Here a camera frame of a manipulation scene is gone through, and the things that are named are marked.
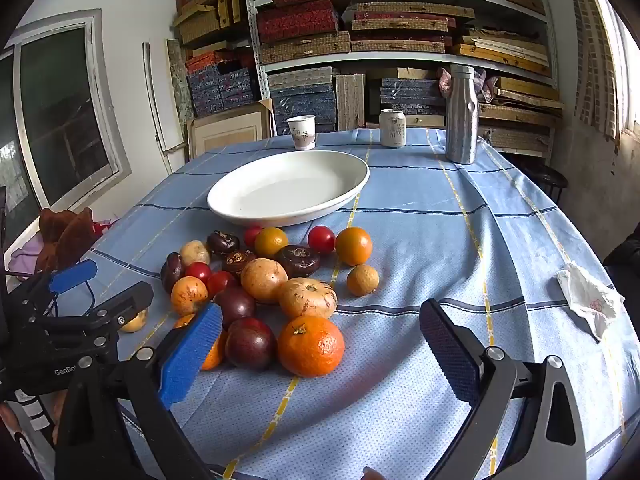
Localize white metal shelf rack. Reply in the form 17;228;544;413
241;0;561;161

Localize stack of yellow wooden boxes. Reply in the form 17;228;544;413
452;27;566;153

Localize small mandarin orange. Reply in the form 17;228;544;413
173;313;228;372

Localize tan purple-striped round fruit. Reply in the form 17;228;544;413
278;278;338;320

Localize bamboo curtain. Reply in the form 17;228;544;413
567;0;623;141

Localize small tan round fruit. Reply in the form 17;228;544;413
346;264;380;297

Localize stack of orange-red boxes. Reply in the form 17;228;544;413
185;49;246;75

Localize blue checked tablecloth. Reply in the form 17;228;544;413
55;127;633;480

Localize grey framed window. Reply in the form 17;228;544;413
0;10;132;221

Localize large pale speckled fruit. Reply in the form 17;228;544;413
240;258;289;304

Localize silver metal bottle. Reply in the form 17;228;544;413
445;65;480;165

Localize dark purple passion fruit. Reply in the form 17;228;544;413
160;252;187;293
225;317;277;372
214;286;257;330

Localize stack of blue patterned boxes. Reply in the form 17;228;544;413
187;65;258;117

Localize purple cloth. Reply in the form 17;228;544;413
9;237;51;276

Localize white paper cup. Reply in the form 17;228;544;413
286;115;317;151

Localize white oval plate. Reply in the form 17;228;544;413
207;150;371;227

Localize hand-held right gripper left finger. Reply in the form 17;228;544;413
55;302;224;480

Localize grey marble slab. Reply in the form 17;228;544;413
166;39;195;126

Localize orange-tan round fruit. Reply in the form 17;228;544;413
171;276;209;317

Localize black round stool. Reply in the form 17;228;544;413
522;164;569;206

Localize stack of dark blue boxes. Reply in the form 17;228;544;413
380;77;447;116

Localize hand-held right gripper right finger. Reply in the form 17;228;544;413
419;299;587;480

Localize brown cloth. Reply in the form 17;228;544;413
35;207;96;273

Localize stack of grey-blue boxes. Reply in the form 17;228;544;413
267;67;341;133

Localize dark brown water chestnut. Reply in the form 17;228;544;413
221;250;257;276
274;245;321;279
207;230;240;257

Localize smooth orange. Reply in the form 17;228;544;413
335;227;373;266

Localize wooden picture frame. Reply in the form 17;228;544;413
187;105;273;158

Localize crumpled white tissue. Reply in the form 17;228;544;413
556;262;626;343

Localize stack of red patterned boxes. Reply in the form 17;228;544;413
256;0;355;43

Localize white drink can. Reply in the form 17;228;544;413
379;109;407;148

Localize dark cloth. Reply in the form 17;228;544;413
602;222;640;311

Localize stack of woven straw boxes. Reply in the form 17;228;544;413
250;0;548;66

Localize yellowish orange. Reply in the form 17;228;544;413
254;227;289;260

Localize small yellow striped fruit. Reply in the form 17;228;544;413
120;308;149;333

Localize pink cloth bundle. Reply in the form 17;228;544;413
438;67;487;103

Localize bright window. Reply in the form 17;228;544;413
590;0;640;136

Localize small pale speckled fruit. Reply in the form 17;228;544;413
179;240;211;267

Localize large bumpy mandarin orange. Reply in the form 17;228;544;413
277;316;346;378

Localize stack of yellow straw boxes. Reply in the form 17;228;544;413
172;0;251;51

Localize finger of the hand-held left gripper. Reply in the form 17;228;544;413
12;259;99;311
45;281;155;333

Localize upright woven straw boxes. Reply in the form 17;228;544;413
335;74;367;131

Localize white leaning board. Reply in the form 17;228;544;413
142;41;188;171

